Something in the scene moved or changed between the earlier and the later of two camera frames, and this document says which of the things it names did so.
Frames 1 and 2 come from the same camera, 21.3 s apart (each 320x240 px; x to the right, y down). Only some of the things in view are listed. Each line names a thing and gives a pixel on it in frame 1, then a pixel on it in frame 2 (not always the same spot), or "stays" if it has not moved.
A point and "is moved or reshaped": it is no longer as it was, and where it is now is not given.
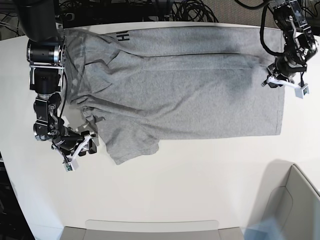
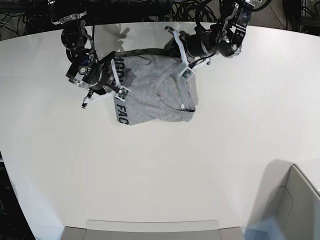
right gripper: x=281 y=72 -> x=196 y=48
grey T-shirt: x=136 y=86 is moved or reshaped
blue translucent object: x=269 y=229 stays
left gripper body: x=69 y=143 -> x=92 y=76
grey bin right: x=287 y=196 stays
